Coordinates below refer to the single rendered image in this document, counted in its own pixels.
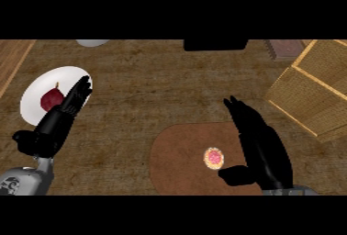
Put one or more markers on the reddish brown box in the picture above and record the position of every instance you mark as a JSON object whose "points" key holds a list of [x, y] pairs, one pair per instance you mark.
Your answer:
{"points": [[285, 49]]}

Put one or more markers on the brown rounded cutting board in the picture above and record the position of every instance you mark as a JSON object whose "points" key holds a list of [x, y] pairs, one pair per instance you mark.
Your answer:
{"points": [[194, 159]]}

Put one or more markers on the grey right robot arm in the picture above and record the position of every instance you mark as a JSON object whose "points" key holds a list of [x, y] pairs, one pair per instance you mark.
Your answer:
{"points": [[288, 192]]}

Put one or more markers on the woven wicker basket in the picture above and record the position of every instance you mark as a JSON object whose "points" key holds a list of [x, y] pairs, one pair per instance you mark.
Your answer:
{"points": [[312, 88]]}

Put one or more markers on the pink frosted cupcake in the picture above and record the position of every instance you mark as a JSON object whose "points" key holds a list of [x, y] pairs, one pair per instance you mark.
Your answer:
{"points": [[213, 158]]}

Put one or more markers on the pale round dish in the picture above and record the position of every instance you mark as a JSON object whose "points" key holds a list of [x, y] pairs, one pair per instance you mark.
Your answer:
{"points": [[92, 42]]}

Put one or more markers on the white round plate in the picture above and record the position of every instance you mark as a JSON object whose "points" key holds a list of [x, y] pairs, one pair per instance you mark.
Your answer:
{"points": [[45, 88]]}

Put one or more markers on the dark red fruit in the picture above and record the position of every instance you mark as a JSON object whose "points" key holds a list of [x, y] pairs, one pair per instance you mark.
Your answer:
{"points": [[51, 99]]}

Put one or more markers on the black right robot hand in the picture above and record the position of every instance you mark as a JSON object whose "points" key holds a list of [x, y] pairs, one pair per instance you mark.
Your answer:
{"points": [[262, 147]]}

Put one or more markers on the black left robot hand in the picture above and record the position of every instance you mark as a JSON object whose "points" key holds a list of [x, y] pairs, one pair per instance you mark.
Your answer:
{"points": [[54, 128]]}

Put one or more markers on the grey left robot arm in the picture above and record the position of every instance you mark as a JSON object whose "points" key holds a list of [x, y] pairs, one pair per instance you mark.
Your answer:
{"points": [[27, 180]]}

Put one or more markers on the black appliance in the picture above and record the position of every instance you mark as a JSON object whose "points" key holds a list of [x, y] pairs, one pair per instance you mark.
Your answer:
{"points": [[216, 45]]}

